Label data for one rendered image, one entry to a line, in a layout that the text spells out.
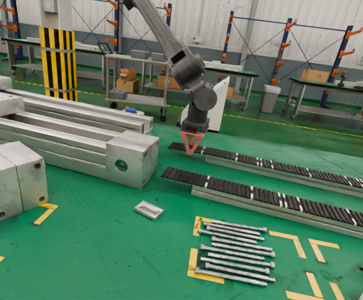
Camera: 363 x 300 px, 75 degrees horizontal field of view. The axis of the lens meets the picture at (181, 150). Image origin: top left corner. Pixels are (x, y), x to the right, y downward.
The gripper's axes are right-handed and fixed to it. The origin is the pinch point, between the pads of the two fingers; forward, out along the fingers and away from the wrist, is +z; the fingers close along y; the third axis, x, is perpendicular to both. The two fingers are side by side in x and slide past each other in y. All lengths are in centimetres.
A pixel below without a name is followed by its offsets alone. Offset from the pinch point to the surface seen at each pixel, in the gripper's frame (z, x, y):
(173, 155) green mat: 2.8, -5.1, 2.0
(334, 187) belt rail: 1.6, 40.4, 0.9
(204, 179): -0.7, 7.0, 17.9
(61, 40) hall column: -17, -236, -225
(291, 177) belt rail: 1.5, 29.2, 1.0
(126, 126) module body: -4.2, -19.8, 4.5
